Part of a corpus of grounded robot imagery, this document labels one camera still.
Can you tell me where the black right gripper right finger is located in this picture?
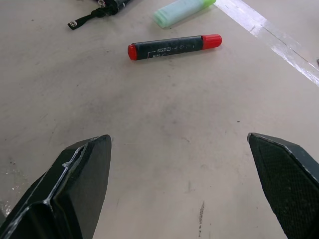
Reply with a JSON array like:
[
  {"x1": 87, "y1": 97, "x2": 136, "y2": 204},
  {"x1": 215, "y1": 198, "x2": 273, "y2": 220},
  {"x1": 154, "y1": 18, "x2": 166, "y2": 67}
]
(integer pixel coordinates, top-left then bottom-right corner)
[{"x1": 247, "y1": 132, "x2": 319, "y2": 239}]

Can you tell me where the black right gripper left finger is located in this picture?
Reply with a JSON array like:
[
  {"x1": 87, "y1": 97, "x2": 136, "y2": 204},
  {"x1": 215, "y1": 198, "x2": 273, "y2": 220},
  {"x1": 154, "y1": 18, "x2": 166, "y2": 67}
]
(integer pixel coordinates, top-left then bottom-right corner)
[{"x1": 0, "y1": 134, "x2": 112, "y2": 239}]

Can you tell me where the clear tape strip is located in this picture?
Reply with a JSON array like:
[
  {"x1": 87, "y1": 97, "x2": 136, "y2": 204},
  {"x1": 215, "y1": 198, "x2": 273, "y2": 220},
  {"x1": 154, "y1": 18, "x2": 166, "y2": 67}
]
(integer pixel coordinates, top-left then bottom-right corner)
[{"x1": 213, "y1": 0, "x2": 319, "y2": 87}]

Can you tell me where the black marker with red caps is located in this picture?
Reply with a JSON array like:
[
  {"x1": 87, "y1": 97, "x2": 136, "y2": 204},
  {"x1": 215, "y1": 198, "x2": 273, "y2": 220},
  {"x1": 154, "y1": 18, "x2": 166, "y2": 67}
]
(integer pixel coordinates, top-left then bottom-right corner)
[{"x1": 127, "y1": 33, "x2": 223, "y2": 61}]

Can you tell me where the green translucent highlighter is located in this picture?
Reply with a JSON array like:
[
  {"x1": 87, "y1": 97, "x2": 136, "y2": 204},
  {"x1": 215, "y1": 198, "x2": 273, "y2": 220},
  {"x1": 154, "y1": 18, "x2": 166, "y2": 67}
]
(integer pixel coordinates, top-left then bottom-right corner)
[{"x1": 153, "y1": 0, "x2": 217, "y2": 28}]

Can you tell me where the black folded umbrella with strap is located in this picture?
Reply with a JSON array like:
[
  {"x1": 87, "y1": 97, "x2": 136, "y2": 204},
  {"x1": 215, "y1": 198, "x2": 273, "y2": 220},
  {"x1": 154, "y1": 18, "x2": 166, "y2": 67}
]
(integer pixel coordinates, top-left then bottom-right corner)
[{"x1": 67, "y1": 0, "x2": 137, "y2": 31}]

